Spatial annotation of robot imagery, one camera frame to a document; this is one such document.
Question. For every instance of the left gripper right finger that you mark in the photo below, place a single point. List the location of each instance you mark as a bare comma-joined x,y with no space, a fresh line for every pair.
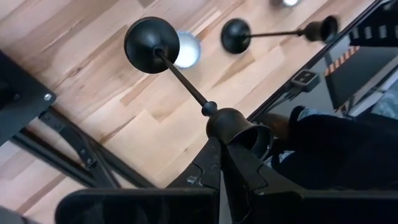
242,180

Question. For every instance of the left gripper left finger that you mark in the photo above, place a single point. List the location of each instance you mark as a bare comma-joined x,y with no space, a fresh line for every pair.
208,171

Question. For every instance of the blue white patterned candle tin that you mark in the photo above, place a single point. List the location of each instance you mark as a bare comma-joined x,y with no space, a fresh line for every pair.
189,51

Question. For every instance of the black candle stick holder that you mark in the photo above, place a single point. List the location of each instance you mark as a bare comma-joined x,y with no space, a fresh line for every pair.
234,35
149,43

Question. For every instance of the brown white patterned candle tin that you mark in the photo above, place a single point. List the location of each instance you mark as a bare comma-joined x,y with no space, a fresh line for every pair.
290,2

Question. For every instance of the person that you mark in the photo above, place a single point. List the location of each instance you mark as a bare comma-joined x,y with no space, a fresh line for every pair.
335,149

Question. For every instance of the orange white striped tape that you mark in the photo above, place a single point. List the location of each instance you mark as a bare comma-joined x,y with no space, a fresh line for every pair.
342,60

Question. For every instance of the black mounting plate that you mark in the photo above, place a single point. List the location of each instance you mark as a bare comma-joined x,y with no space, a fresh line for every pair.
21,99

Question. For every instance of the black slotted bin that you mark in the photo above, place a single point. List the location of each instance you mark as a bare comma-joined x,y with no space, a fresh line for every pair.
376,18

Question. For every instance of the small grey camera box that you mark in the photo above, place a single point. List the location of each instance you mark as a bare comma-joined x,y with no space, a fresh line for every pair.
306,79

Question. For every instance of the black metal rig frame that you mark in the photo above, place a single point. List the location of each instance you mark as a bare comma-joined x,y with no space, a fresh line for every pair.
70,141

